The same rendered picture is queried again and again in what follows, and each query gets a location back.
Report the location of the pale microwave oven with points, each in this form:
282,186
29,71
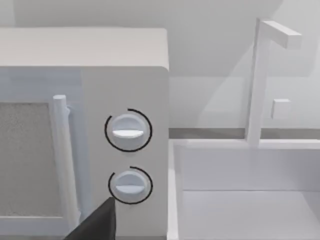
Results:
140,87

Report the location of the microwave door with grey window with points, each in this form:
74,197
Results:
30,150

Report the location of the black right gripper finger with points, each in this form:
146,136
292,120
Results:
100,222

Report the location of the white microwave knob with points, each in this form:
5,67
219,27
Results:
130,185
128,130

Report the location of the tall white tap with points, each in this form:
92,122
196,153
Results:
260,82

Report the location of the white sink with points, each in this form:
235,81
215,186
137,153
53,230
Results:
240,195

